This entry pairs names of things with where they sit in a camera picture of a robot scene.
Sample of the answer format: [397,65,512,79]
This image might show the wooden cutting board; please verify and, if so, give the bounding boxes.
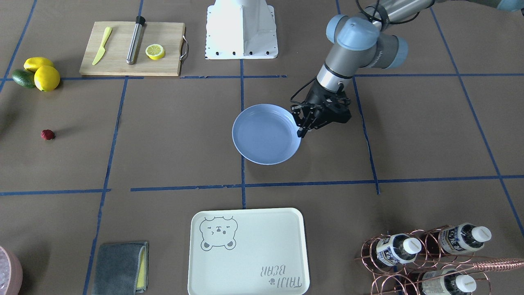
[80,22,187,76]

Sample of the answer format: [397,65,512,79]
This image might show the pink bowl of ice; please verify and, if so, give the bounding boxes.
[0,246,23,295]

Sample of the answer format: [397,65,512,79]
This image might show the yellow lemon rear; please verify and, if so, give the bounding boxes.
[24,57,54,73]

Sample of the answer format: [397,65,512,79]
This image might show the cream bear tray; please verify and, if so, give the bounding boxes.
[187,208,310,295]

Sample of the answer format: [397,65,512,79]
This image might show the grey yellow cloth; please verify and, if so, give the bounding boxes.
[92,241,149,295]

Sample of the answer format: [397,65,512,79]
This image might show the red strawberry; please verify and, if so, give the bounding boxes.
[41,129,56,141]

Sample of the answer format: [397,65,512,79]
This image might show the steel muddler black cap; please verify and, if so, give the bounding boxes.
[126,16,146,65]

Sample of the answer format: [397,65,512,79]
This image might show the blue plate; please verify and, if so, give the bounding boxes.
[232,103,301,166]

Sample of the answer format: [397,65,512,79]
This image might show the tea bottle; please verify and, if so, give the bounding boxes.
[405,268,477,295]
[371,234,422,270]
[422,223,492,256]

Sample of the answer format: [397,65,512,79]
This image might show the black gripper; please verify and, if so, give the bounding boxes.
[291,80,351,138]

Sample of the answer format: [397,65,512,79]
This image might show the green avocado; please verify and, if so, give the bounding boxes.
[11,69,36,89]

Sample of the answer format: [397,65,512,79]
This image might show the tea bottle front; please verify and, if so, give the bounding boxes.
[405,268,477,295]

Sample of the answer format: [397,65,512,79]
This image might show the copper wire bottle rack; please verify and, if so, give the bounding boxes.
[354,227,523,295]

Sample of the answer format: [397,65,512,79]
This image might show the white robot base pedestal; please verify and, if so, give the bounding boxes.
[205,0,279,60]

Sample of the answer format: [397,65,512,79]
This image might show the lemon half slice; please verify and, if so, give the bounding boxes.
[145,44,165,60]

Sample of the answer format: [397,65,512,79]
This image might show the yellow plastic knife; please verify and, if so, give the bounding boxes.
[92,27,113,66]

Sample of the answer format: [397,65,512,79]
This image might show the yellow lemon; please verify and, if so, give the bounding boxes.
[24,57,54,73]
[34,65,61,92]

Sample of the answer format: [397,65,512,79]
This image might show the yellow lemon front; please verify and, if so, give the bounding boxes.
[34,65,61,92]

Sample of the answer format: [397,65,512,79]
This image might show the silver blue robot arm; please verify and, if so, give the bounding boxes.
[290,0,436,138]

